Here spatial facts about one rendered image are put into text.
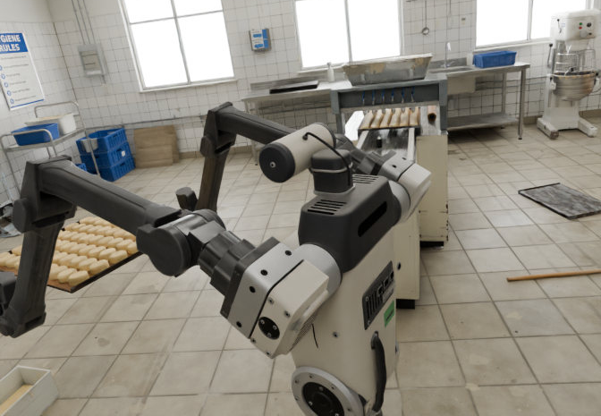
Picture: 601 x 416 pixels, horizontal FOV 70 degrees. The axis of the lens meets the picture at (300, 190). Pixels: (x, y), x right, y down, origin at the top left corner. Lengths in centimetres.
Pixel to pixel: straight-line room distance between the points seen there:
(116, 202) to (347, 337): 45
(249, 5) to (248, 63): 72
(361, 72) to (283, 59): 331
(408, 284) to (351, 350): 170
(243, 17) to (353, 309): 559
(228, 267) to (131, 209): 21
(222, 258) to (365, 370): 38
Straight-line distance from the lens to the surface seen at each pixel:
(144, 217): 72
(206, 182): 138
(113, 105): 691
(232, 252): 62
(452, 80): 560
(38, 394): 258
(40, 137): 533
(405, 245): 236
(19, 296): 119
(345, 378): 86
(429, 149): 288
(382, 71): 284
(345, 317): 76
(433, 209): 303
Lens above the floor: 155
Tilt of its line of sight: 20 degrees down
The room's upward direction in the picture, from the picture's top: 8 degrees counter-clockwise
